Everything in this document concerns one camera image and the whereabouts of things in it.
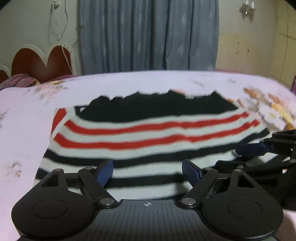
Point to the pink floral bed sheet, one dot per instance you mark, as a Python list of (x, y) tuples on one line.
[(27, 115)]

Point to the crystal wall lamp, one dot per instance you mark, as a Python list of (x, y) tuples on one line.
[(247, 10)]

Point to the red white heart headboard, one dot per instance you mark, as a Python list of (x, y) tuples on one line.
[(59, 61)]

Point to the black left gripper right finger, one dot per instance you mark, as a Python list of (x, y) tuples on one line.
[(202, 181)]

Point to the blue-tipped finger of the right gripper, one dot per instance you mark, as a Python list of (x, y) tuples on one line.
[(256, 149)]

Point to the blue grey curtain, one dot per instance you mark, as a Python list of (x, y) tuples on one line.
[(124, 36)]

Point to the cream rounded bed footboard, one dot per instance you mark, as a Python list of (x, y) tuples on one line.
[(236, 56)]

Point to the purple pillow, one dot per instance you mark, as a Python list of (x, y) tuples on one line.
[(19, 80)]

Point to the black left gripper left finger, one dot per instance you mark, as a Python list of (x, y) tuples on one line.
[(91, 182)]

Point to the striped red black white garment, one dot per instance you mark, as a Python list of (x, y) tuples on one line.
[(147, 136)]

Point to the cream wardrobe with purple panels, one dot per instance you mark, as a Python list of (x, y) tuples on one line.
[(283, 61)]

